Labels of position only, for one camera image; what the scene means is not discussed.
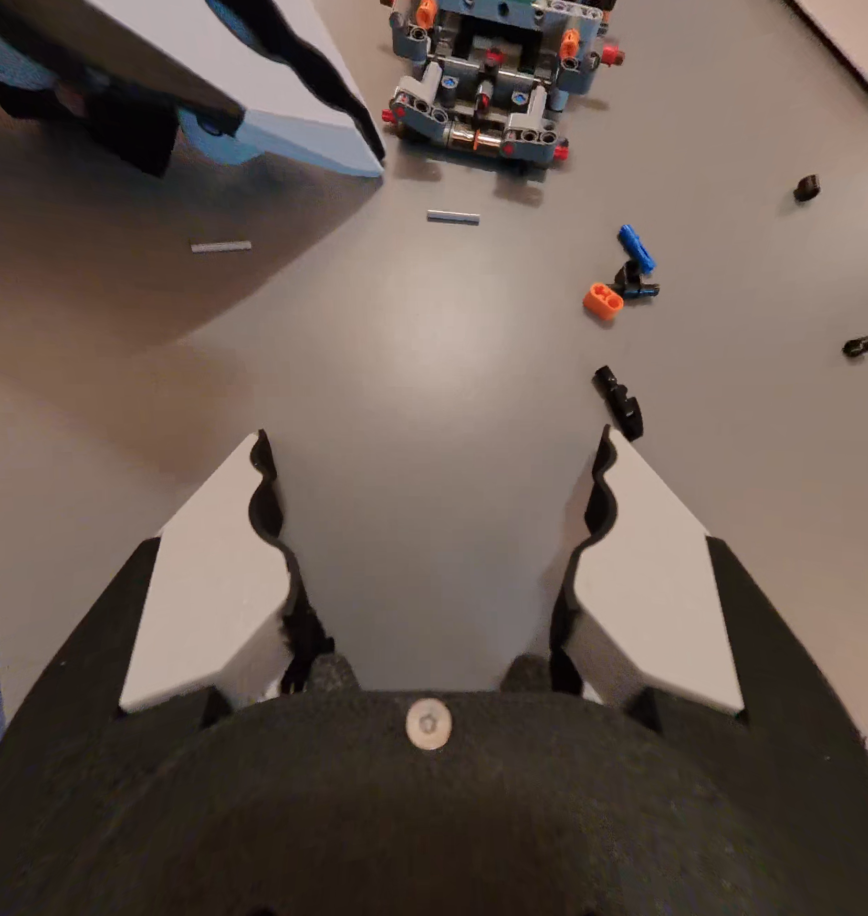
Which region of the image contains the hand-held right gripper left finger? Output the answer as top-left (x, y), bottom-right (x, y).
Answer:
top-left (119, 429), bottom-right (335, 713)

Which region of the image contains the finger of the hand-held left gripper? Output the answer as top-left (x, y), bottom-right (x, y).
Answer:
top-left (271, 0), bottom-right (369, 124)
top-left (90, 0), bottom-right (387, 178)

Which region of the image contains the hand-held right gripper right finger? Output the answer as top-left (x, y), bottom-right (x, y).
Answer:
top-left (548, 424), bottom-right (745, 715)

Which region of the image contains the small grey lego assembly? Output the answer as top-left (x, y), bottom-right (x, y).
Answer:
top-left (381, 0), bottom-right (627, 174)

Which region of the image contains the long black lego piece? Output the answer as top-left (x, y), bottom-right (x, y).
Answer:
top-left (593, 365), bottom-right (645, 442)

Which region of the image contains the black lego pin connector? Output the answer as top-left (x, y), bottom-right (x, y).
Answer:
top-left (606, 260), bottom-right (661, 300)

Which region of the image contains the blue lego pin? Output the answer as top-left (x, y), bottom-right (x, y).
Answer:
top-left (617, 225), bottom-right (657, 275)

